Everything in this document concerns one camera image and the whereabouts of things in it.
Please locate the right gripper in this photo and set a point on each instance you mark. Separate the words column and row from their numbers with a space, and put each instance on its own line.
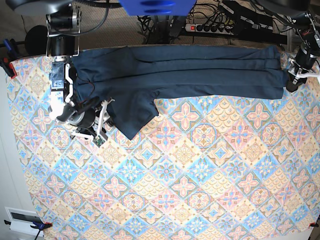
column 88, row 118

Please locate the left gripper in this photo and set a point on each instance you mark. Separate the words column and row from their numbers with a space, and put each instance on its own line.
column 300, row 67

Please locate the dark navy t-shirt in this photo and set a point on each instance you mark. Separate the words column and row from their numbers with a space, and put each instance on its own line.
column 134, row 77

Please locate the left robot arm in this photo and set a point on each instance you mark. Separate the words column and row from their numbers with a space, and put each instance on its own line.
column 297, row 15

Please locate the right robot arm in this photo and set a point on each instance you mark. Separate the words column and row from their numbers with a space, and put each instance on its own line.
column 64, row 29

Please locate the patterned colourful tablecloth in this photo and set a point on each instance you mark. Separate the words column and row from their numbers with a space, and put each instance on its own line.
column 206, row 168

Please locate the black round stool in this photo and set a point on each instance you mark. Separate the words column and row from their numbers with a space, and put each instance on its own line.
column 36, row 40

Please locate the white power strip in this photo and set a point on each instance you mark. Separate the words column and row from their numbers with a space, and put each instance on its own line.
column 210, row 29

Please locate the blue orange clamp top-left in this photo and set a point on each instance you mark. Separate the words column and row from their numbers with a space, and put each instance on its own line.
column 6, row 62

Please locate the blue orange clamp bottom-left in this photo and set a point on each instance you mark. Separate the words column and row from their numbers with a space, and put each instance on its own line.
column 40, row 225

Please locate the orange clamp bottom-right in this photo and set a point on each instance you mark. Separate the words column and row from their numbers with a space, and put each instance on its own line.
column 314, row 225

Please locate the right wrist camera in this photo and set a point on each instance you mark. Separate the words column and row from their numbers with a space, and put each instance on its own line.
column 99, row 141

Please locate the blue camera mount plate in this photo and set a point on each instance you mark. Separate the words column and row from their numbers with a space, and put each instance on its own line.
column 157, row 7

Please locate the white wall vent panel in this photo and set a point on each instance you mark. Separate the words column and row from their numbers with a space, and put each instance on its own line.
column 22, row 215

